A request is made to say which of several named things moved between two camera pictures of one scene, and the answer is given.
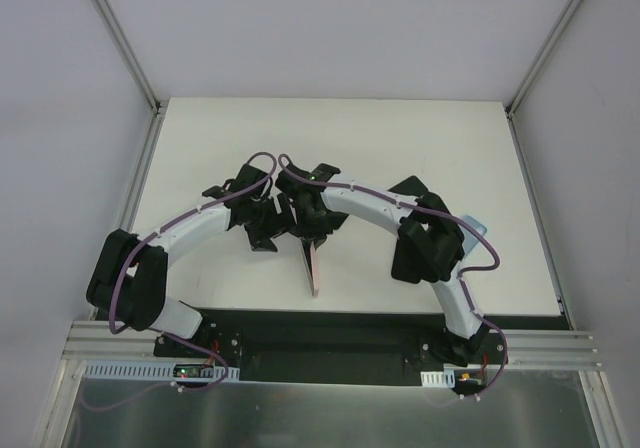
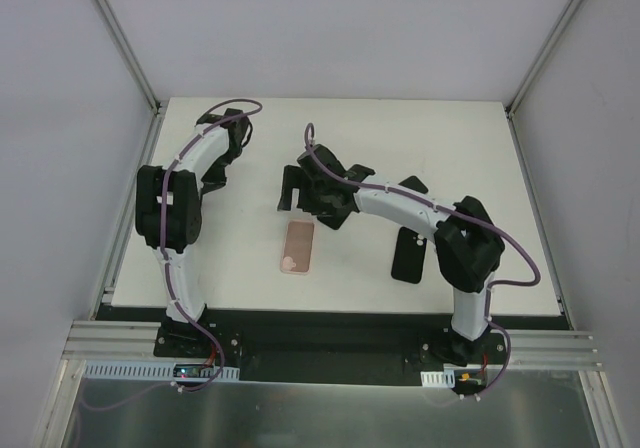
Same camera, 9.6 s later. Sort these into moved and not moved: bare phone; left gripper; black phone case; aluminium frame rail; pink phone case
Moved: pink phone case; left gripper
Not moved: aluminium frame rail; bare phone; black phone case
